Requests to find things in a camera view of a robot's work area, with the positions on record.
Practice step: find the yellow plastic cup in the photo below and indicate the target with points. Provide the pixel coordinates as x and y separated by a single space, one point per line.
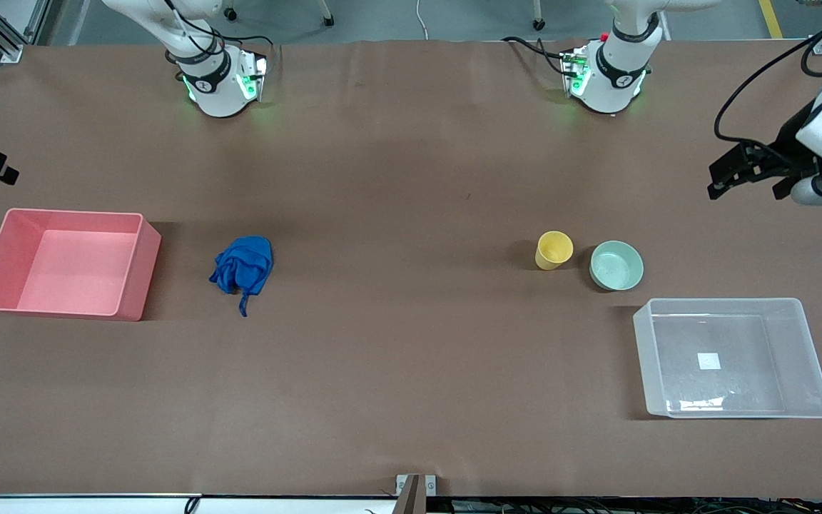
552 251

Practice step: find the mint green bowl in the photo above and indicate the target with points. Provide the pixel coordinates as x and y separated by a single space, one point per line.
616 268

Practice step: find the clear plastic storage box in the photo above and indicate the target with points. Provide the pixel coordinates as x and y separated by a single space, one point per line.
725 378

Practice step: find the white square label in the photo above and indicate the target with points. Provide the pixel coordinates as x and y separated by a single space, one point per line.
709 361

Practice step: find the pink plastic bin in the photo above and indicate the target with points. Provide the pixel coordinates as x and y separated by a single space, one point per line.
75 268

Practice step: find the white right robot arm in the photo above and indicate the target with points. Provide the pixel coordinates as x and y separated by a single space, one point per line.
215 93

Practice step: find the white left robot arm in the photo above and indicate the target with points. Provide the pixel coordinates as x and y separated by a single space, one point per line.
611 89

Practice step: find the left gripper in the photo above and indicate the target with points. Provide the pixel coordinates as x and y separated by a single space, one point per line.
786 148

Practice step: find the metal table edge bracket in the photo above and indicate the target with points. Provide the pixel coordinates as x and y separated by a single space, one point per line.
411 492

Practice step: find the yellow floor tape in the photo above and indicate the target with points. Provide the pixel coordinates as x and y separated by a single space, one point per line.
770 18

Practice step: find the blue cloth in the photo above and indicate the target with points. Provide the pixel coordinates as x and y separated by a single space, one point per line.
243 268

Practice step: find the brown paper table cover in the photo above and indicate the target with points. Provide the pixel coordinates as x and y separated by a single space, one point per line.
411 357

